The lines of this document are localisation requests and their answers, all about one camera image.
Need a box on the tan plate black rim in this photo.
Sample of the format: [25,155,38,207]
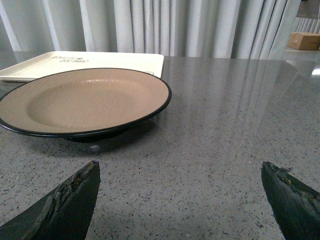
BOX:
[0,68,172,142]

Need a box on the white rectangular tray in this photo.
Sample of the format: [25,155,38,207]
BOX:
[0,51,164,82]

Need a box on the grey curtain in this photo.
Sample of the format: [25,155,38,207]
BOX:
[0,0,300,60]

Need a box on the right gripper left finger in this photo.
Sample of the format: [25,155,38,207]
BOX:
[0,161,101,240]

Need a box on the cardboard box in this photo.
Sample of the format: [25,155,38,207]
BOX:
[287,32,320,51]

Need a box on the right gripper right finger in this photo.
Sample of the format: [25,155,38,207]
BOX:
[261,161,320,240]

